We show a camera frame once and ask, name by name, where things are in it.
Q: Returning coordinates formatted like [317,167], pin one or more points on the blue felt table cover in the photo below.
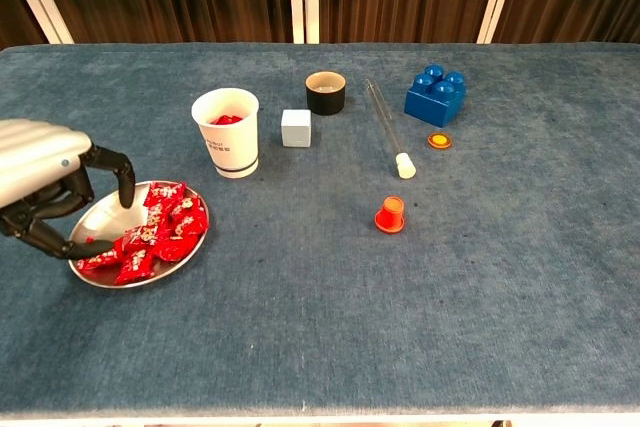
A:
[320,322]

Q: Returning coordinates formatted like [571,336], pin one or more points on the small red cap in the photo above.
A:
[389,217]

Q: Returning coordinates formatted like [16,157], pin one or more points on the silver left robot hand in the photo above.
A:
[35,162]

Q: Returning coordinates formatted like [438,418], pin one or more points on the black cup beige inside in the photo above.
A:
[325,104]

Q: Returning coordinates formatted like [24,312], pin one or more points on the blue building block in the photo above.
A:
[430,107]

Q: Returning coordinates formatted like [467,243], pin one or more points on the red candy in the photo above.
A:
[142,237]
[189,219]
[175,249]
[102,259]
[226,120]
[134,267]
[165,193]
[156,217]

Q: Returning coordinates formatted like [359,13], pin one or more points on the light blue cube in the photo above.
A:
[296,129]

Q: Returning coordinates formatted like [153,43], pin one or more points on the orange round disc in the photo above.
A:
[439,140]

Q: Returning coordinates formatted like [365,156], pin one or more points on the white paper cup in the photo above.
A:
[232,147]

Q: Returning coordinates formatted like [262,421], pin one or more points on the glass tube white stopper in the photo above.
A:
[406,166]

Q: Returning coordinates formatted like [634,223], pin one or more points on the round steel plate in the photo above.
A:
[107,217]

